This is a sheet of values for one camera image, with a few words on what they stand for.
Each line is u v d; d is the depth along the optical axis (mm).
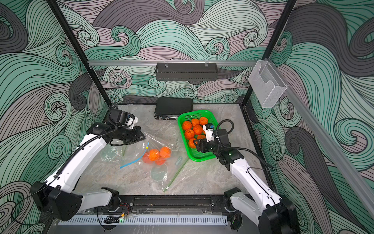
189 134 944
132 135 655
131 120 701
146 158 777
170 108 1165
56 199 364
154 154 775
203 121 1025
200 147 700
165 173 826
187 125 981
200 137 928
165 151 781
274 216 375
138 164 838
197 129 971
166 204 744
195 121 1019
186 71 950
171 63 944
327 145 512
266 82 772
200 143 699
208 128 698
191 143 909
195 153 920
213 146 661
